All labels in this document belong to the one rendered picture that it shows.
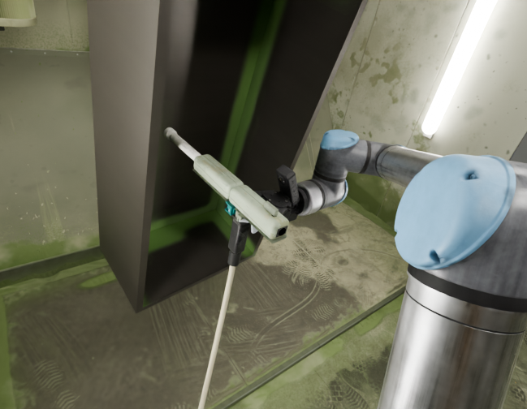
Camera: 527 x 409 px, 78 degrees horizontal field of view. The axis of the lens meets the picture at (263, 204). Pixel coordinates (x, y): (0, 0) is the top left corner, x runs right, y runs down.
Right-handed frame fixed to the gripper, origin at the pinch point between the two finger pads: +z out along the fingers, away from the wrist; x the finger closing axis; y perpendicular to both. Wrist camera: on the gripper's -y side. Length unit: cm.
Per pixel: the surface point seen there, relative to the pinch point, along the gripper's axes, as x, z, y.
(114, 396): 28, 20, 111
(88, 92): 161, -16, 31
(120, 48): 35.0, 12.5, -23.9
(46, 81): 166, 3, 27
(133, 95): 29.1, 12.0, -15.6
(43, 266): 111, 27, 108
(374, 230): 39, -197, 105
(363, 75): 114, -213, 1
